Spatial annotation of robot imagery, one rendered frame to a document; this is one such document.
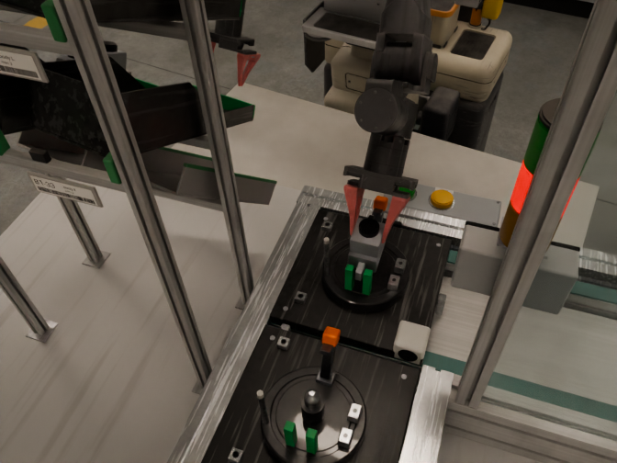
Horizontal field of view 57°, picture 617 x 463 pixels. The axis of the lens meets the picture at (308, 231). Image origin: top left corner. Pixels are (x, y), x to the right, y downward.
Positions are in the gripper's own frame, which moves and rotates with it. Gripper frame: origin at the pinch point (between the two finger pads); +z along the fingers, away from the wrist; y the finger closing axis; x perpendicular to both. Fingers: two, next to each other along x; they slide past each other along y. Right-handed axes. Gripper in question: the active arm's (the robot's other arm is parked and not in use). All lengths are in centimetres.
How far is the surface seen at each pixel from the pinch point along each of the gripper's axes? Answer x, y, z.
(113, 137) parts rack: -34.8, -21.2, -9.0
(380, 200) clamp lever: 6.1, -0.1, -4.5
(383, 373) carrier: -5.3, 7.1, 18.1
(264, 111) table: 53, -38, -14
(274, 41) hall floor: 238, -107, -55
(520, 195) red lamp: -26.5, 16.3, -11.4
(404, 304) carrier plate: 4.2, 7.3, 10.2
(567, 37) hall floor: 275, 50, -89
